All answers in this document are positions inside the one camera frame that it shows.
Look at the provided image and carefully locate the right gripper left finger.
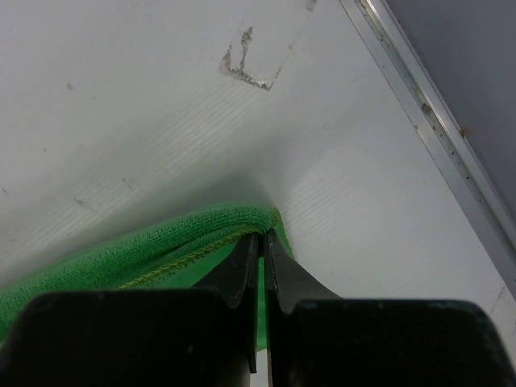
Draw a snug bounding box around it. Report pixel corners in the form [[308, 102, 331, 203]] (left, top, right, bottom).
[[1, 234, 259, 386]]

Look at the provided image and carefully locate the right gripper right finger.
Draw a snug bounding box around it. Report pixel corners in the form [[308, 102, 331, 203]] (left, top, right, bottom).
[[264, 231, 515, 386]]

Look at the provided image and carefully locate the green microfiber towel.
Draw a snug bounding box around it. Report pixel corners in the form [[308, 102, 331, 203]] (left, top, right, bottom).
[[1, 203, 292, 340]]

